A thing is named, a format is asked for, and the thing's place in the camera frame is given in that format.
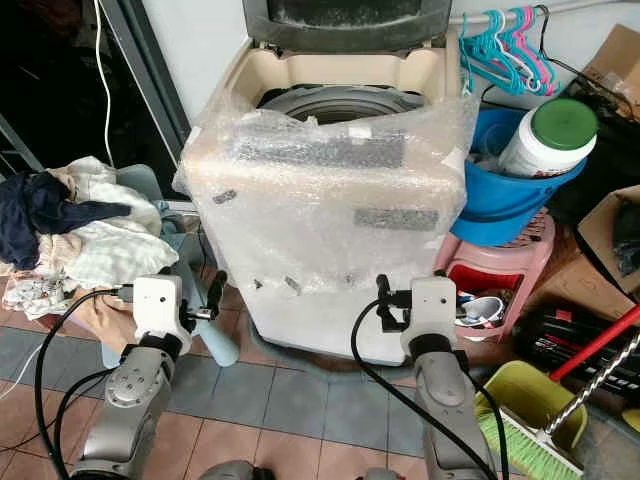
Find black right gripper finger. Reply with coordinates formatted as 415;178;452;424
374;274;399;334

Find beige top-load washing machine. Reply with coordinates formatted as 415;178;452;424
175;0;483;369

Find pink plastic clothes hanger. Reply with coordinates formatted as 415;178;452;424
510;5;560;97

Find grey washing machine lid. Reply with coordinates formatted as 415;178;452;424
241;0;454;54

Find light blue laundry basket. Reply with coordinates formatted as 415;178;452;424
100;164;242;370

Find tan garment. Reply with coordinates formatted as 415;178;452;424
74;287;137;352

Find white waffle textured garment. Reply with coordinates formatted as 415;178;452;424
59;219;182;292

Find clear bubble wrap cover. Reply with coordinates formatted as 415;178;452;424
173;95;483;298

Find blue plastic basin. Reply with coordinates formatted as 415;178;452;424
449;104;590;248

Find olive green dustpan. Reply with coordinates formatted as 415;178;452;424
474;359;590;457

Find black and red appliance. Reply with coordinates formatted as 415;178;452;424
509;304;640;388

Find patterned white cloth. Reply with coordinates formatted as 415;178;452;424
2;274;77;322

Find grey left robot leg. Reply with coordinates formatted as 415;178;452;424
219;459;267;480

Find grey robot leg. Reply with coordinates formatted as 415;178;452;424
364;467;412;480
219;459;267;480

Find cream garment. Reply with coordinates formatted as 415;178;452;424
54;157;162;227

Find grey right robot leg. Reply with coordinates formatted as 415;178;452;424
364;467;412;480

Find green broom bristles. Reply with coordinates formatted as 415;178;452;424
474;404;587;480

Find navy blue garment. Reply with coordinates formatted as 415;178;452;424
0;172;127;272

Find spiral metal rod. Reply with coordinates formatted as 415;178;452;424
544;329;640;438

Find white bottle with green lid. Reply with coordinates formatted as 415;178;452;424
496;97;602;180

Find open brown cardboard box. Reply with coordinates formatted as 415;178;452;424
574;184;640;297

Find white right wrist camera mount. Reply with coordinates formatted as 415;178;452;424
409;276;459;338

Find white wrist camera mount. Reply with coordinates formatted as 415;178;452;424
409;276;459;338
131;274;184;338

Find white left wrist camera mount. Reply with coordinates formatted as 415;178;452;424
131;274;184;338

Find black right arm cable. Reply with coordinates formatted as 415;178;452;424
350;298;511;480

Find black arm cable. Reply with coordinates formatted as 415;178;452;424
33;284;137;480
350;298;511;480

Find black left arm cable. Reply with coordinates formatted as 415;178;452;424
33;284;137;480

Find white floor cable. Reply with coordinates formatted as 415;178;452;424
0;344;43;398

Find red broom handle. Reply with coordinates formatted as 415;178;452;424
549;304;640;387

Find dark sliding door frame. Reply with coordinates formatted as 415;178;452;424
0;0;193;206

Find white hanging cable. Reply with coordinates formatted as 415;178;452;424
92;0;114;169

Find white hanging rail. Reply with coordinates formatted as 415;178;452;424
450;0;640;26

